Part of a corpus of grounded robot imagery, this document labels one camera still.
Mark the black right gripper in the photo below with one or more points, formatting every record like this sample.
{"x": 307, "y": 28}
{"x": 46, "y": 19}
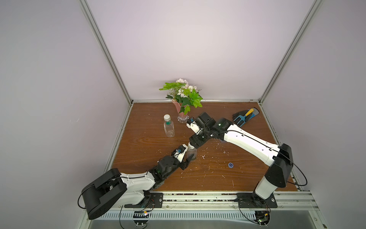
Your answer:
{"x": 197, "y": 137}

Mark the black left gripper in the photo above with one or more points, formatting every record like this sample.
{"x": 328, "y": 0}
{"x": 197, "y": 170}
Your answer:
{"x": 185, "y": 165}

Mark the white bottle cap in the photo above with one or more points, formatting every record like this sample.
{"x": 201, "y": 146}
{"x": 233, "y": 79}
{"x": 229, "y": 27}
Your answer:
{"x": 167, "y": 117}
{"x": 190, "y": 147}

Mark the green label clear bottle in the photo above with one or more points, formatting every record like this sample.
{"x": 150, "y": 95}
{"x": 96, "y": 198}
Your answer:
{"x": 169, "y": 128}

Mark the teal print clear bottle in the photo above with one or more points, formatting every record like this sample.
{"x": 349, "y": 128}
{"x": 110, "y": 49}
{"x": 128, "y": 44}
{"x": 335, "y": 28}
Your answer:
{"x": 191, "y": 152}

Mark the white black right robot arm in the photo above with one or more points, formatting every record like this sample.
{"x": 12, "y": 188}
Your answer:
{"x": 279, "y": 159}

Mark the pink vase with flowers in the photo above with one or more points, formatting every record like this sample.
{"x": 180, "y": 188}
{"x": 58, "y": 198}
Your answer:
{"x": 184, "y": 96}

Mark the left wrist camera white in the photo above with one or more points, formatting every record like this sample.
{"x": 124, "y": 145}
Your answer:
{"x": 180, "y": 152}

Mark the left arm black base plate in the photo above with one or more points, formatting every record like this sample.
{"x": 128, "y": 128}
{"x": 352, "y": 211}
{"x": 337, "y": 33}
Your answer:
{"x": 153, "y": 200}

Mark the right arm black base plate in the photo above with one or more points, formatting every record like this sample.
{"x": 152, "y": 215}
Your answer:
{"x": 253, "y": 201}

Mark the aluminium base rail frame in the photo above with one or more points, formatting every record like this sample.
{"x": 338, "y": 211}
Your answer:
{"x": 213, "y": 210}

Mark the aluminium corner frame post left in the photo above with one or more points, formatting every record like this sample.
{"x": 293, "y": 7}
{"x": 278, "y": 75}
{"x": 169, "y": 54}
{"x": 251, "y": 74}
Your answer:
{"x": 101, "y": 41}

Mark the aluminium corner frame post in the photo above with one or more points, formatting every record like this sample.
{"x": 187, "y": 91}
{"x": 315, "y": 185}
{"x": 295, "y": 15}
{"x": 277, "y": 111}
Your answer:
{"x": 294, "y": 43}
{"x": 101, "y": 41}

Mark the aluminium corner frame post right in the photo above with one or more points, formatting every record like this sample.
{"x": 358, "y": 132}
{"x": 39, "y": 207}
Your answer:
{"x": 294, "y": 43}

